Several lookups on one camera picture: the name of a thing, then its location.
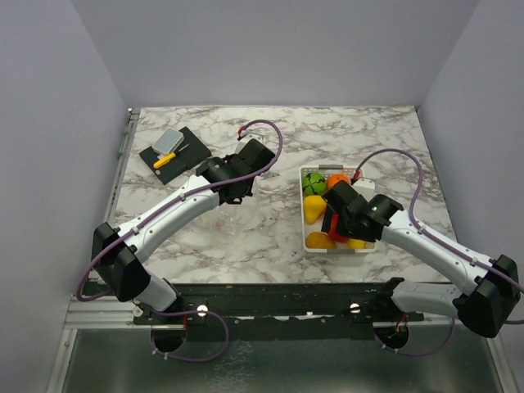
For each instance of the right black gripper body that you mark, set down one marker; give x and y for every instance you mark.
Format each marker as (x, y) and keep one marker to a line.
(345, 228)

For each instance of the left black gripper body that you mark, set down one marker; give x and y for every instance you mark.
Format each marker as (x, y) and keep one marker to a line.
(249, 191)

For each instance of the red strawberry toy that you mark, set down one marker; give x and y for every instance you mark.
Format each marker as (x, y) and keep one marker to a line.
(333, 233)

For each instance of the clear zip top bag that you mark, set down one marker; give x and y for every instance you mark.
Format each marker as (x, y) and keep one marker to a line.
(226, 222)

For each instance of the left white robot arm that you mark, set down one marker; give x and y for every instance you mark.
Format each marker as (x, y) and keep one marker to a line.
(120, 252)

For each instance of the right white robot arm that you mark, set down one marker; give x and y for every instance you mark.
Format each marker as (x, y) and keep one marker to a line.
(483, 292)

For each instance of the yellow orange mango toy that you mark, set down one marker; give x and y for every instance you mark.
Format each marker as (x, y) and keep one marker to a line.
(318, 240)

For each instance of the yellow lemon toy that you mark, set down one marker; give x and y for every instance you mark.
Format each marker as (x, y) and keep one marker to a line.
(355, 244)

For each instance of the orange fruit toy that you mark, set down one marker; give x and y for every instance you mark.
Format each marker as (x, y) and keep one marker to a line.
(334, 179)

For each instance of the white plastic basket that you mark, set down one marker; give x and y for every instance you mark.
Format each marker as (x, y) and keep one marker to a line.
(326, 171)

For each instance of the grey plastic box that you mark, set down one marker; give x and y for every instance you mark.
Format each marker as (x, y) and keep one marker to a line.
(167, 142)

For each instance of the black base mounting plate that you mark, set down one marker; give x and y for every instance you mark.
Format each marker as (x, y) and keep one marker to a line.
(276, 312)

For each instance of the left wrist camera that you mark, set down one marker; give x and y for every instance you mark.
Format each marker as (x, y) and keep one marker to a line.
(245, 135)

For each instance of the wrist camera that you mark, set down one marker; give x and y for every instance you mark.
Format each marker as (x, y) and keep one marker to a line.
(245, 135)
(365, 187)

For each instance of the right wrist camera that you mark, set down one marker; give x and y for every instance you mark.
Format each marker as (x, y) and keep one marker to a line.
(365, 187)

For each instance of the aluminium rail frame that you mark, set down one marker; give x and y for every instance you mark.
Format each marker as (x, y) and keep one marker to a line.
(111, 315)

